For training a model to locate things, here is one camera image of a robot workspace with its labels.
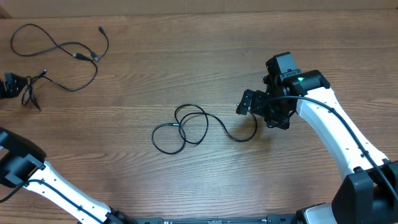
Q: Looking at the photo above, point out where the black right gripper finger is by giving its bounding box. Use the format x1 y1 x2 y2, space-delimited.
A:
236 104 249 115
241 89 256 106

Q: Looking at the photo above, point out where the black cable with barrel plug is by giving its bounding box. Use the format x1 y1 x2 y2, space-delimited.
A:
151 102 259 156

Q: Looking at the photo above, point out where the black short usb cable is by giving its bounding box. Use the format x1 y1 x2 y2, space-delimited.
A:
10 23 110 62

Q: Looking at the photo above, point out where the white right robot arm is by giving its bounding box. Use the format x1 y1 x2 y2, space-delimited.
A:
236 70 397 223

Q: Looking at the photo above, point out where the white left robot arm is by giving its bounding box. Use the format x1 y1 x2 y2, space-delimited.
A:
1 128 133 223

